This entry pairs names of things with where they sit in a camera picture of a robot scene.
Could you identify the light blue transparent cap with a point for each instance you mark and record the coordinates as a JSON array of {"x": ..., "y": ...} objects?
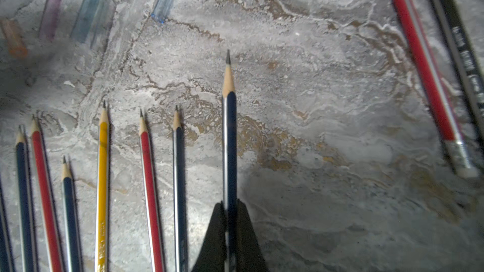
[{"x": 84, "y": 20}]

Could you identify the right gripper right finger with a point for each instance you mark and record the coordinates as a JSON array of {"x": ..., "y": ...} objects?
[{"x": 249, "y": 255}]

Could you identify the light blue capped pencil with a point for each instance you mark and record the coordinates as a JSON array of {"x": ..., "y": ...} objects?
[{"x": 73, "y": 245}]

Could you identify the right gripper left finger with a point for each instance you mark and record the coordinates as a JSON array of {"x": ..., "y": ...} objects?
[{"x": 213, "y": 251}]

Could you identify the purple transparent pencil cap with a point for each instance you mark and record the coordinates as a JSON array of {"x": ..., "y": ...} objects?
[{"x": 50, "y": 18}]

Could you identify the orange transparent pencil cap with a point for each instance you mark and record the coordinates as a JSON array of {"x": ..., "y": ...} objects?
[{"x": 12, "y": 34}]

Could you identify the green transparent pencil cap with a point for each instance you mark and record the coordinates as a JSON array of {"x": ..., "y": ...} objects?
[{"x": 100, "y": 15}]

